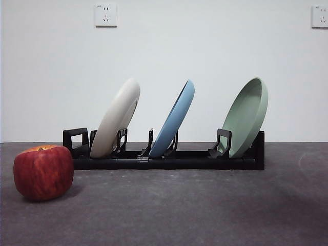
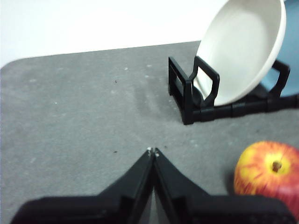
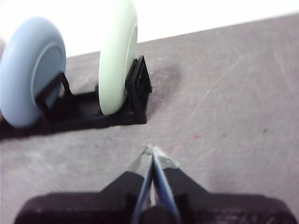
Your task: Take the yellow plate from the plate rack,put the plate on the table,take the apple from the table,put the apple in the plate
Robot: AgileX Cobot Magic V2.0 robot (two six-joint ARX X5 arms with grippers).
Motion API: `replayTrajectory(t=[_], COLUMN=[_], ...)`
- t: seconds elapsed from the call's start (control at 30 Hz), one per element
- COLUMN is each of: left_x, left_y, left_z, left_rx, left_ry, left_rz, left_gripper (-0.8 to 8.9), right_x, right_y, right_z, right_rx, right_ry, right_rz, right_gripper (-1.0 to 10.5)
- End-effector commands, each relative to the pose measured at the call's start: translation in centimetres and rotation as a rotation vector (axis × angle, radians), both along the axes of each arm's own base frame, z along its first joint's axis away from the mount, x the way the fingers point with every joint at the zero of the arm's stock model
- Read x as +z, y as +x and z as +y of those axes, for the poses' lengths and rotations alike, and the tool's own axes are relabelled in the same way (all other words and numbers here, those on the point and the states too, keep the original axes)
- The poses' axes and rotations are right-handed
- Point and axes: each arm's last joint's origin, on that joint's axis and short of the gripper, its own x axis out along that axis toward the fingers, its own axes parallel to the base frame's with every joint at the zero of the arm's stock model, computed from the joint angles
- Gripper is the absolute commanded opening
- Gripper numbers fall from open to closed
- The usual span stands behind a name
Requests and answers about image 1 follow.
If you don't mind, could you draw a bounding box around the cream yellow plate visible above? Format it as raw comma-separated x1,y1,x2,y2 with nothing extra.
90,77,141,158

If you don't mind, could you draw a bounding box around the red apple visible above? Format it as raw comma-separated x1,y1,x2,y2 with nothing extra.
13,145,75,202

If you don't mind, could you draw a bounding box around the blue plate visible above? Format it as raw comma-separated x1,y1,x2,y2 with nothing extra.
148,79,195,158

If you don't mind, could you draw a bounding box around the black plate rack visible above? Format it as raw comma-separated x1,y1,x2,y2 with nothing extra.
63,127,265,171

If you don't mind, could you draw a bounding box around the green plate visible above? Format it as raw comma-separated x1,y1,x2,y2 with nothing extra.
221,77,269,158

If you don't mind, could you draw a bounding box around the white wall socket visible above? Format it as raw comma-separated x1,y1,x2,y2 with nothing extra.
311,5,328,29
95,3,118,28

